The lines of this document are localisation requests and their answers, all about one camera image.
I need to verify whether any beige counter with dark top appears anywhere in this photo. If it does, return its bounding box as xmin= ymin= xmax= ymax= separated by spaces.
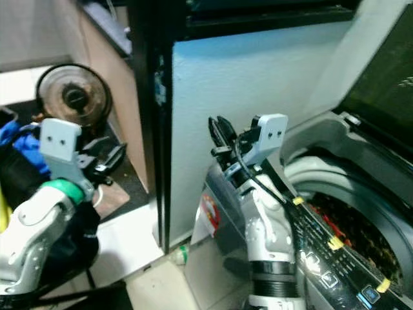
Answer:
xmin=60 ymin=0 xmax=157 ymax=196

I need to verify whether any black metal frame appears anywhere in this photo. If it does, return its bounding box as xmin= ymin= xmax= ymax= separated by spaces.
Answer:
xmin=127 ymin=0 xmax=362 ymax=254

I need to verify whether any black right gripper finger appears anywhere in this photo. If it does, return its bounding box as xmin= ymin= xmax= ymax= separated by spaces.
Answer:
xmin=207 ymin=117 xmax=224 ymax=152
xmin=216 ymin=116 xmax=238 ymax=150

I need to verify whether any small bottle with green cap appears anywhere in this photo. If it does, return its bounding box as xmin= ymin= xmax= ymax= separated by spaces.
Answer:
xmin=170 ymin=245 xmax=190 ymax=266

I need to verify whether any black cloth garment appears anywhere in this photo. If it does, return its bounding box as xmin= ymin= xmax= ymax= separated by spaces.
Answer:
xmin=0 ymin=145 xmax=104 ymax=285

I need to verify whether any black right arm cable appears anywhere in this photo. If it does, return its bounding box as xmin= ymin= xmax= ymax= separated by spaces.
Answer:
xmin=235 ymin=138 xmax=299 ymax=202

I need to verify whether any white flat panel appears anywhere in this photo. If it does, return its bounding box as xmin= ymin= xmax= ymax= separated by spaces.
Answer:
xmin=166 ymin=0 xmax=389 ymax=247

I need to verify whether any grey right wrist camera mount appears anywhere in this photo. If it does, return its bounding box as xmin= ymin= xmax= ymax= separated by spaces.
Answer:
xmin=249 ymin=114 xmax=290 ymax=166

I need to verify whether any yellow printed shirt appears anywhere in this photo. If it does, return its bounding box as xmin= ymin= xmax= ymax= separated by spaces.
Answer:
xmin=0 ymin=186 xmax=14 ymax=234

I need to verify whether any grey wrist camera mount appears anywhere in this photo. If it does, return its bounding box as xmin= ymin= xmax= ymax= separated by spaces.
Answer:
xmin=39 ymin=118 xmax=86 ymax=185
xmin=249 ymin=114 xmax=290 ymax=166

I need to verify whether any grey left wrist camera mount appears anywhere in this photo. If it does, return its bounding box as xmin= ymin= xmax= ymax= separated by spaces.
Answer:
xmin=39 ymin=118 xmax=86 ymax=185

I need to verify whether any round black electric fan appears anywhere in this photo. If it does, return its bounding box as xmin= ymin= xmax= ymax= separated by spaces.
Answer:
xmin=35 ymin=63 xmax=114 ymax=128

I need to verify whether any brown cardboard piece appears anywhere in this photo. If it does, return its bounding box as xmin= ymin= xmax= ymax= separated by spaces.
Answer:
xmin=94 ymin=181 xmax=131 ymax=219

